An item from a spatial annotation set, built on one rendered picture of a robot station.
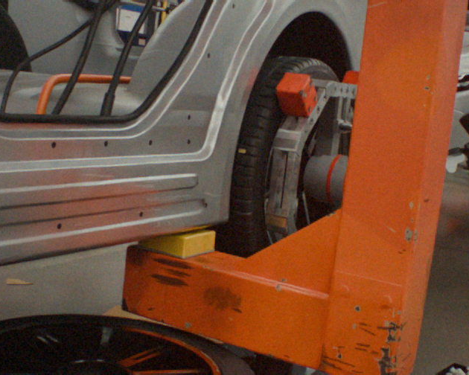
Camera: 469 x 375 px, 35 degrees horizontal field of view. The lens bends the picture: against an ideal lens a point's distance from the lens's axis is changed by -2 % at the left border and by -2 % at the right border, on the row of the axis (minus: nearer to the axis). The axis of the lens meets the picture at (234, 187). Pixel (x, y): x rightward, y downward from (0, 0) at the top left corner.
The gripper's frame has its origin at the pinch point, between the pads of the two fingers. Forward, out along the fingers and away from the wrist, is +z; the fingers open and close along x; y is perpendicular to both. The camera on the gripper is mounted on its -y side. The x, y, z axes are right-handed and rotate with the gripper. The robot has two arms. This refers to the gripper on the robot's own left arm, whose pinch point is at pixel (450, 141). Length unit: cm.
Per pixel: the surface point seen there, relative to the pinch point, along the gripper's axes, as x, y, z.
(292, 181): 29.7, -1.7, 27.5
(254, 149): 31.0, -10.8, 35.7
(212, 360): 31, 40, 61
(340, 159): 32.8, -10.1, 5.3
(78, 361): 43, 35, 86
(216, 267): 30, 20, 56
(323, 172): 36.3, -7.7, 9.5
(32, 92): 55, -36, 83
